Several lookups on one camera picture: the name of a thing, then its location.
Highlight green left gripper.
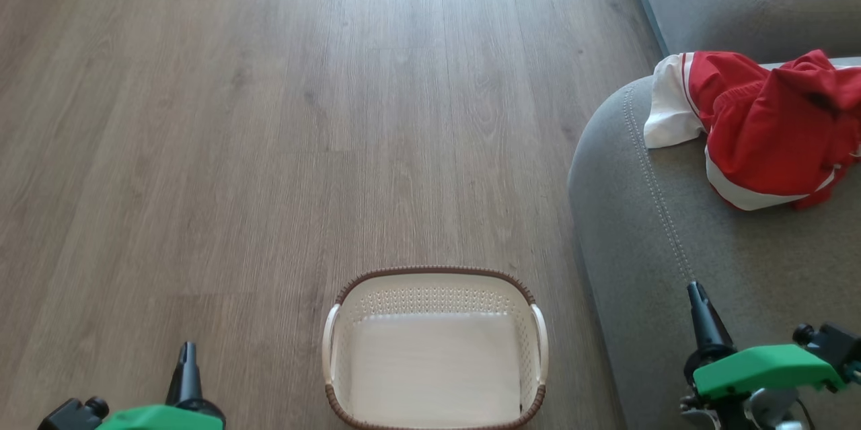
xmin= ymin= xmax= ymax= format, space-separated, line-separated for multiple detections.
xmin=96 ymin=341 xmax=227 ymax=430

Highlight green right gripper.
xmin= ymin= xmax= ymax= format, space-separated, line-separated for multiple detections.
xmin=685 ymin=280 xmax=846 ymax=402

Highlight red white striped shorts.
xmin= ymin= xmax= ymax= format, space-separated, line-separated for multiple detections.
xmin=644 ymin=50 xmax=861 ymax=213

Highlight white laundry basket brown rim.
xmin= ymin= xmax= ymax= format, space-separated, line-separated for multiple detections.
xmin=322 ymin=266 xmax=550 ymax=430

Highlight grey fabric sofa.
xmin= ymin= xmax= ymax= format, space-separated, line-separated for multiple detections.
xmin=567 ymin=57 xmax=861 ymax=430

